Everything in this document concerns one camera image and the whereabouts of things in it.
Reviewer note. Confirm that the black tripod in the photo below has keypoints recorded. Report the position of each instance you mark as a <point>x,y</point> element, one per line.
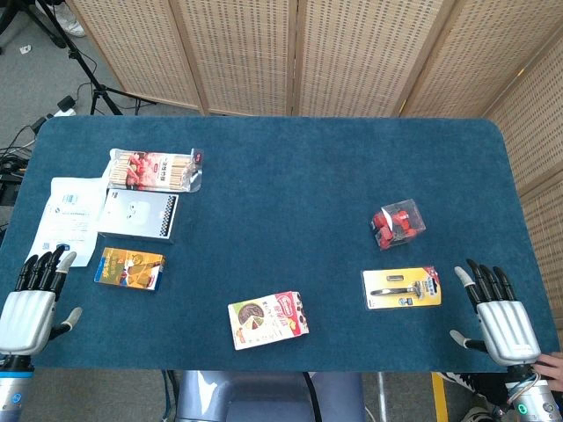
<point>99,90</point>
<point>26,17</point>

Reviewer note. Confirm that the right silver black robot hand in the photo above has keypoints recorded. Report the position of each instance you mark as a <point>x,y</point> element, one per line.
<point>508,329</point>

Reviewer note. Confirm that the white earbuds box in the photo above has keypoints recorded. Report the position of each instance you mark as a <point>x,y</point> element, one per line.
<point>138,215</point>

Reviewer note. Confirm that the black white sneaker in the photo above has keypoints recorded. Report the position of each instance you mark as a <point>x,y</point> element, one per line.
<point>466,382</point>

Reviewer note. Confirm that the transparent box red black items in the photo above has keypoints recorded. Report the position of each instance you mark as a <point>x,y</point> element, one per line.
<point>397,223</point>

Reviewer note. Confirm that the grey robot torso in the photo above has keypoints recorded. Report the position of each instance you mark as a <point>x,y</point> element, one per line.
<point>264,397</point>

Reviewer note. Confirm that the yellow razor blister pack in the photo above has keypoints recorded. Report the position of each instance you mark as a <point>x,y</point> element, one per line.
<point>401,288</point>

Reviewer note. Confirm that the white paper scrap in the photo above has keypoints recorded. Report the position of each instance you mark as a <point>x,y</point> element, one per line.
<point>25,49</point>

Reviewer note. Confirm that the white shoe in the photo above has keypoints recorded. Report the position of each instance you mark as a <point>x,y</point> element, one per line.
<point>75,28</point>

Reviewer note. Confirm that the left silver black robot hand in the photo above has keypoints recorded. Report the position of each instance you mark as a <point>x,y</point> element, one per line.
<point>26,318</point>

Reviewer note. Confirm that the metal table leg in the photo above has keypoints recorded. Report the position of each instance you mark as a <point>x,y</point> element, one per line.
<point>382,397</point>

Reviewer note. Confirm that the wicker folding screen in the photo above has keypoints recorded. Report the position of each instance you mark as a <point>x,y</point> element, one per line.
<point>246,53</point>

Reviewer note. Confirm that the white red biscuit box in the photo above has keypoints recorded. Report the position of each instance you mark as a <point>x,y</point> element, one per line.
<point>268,320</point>

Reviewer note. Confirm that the bamboo skewer packet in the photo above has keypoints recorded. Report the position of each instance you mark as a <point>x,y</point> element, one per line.
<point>151,169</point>

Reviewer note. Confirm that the white plastic pouch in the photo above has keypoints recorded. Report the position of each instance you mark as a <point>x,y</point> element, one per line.
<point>68,215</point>

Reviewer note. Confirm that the bare person hand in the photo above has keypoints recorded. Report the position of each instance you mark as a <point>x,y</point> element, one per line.
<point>552,367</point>

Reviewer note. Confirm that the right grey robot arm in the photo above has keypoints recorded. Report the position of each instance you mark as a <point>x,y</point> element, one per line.
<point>538,402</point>

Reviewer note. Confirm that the blue felt table cloth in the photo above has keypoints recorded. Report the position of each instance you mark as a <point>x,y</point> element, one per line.
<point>281,198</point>

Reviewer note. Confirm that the white power adapter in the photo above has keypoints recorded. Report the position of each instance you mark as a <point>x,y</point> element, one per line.
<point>66,105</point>

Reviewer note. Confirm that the yellow blue card box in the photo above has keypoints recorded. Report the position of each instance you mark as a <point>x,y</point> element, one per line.
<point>129,269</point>

